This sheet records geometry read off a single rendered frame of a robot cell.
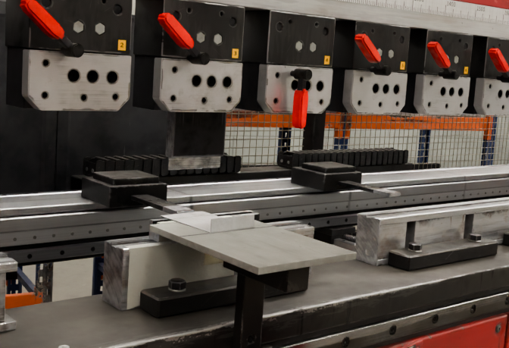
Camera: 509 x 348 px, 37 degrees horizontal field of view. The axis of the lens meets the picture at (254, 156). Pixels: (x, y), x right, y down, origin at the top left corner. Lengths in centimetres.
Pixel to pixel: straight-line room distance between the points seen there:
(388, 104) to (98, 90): 60
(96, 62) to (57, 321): 37
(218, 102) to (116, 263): 29
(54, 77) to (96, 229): 45
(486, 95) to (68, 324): 100
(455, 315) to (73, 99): 87
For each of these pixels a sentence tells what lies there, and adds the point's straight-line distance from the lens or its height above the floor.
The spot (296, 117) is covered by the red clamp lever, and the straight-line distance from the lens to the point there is 126.
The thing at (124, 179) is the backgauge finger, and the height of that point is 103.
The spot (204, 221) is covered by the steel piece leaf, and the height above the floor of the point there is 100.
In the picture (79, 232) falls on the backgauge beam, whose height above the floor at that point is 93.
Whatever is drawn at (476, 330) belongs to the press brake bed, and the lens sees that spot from 164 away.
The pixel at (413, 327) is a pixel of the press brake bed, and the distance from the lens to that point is 147.
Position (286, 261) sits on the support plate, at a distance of 101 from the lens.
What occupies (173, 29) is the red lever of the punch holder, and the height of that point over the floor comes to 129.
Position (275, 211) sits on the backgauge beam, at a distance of 167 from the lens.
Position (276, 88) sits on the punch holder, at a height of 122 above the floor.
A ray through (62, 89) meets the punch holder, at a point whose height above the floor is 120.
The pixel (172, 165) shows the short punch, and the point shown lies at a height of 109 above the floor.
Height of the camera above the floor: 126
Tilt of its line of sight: 7 degrees down
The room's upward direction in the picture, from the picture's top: 4 degrees clockwise
